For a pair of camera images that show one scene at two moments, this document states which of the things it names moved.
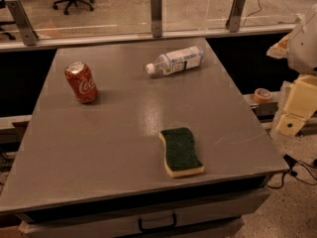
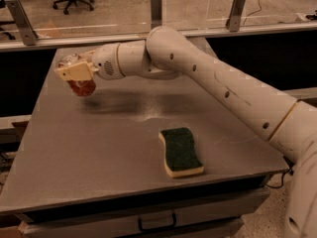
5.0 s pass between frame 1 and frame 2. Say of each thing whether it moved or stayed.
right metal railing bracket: stayed
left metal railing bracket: stayed
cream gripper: moved
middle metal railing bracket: stayed
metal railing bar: stayed
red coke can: moved
